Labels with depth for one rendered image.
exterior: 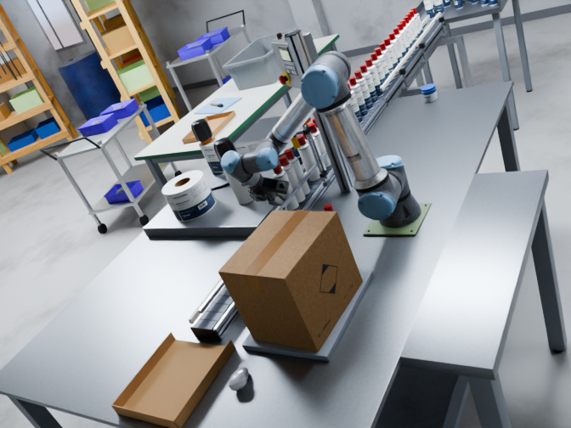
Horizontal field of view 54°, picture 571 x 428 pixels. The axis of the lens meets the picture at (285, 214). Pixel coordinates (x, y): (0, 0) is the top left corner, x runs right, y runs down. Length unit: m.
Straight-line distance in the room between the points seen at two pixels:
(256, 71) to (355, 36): 2.98
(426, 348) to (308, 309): 0.32
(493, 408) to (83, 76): 8.01
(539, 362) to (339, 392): 1.25
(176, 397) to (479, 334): 0.87
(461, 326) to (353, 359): 0.30
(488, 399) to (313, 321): 0.49
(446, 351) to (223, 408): 0.62
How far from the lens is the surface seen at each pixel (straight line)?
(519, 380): 2.54
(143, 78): 6.69
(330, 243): 1.61
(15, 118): 8.67
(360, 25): 7.00
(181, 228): 2.51
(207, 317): 1.88
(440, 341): 1.55
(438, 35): 3.88
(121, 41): 6.63
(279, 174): 2.16
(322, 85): 1.66
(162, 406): 1.76
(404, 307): 1.68
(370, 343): 1.60
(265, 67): 4.20
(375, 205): 1.80
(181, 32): 8.41
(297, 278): 1.49
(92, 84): 8.97
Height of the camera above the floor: 1.92
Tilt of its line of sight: 28 degrees down
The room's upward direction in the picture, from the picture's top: 23 degrees counter-clockwise
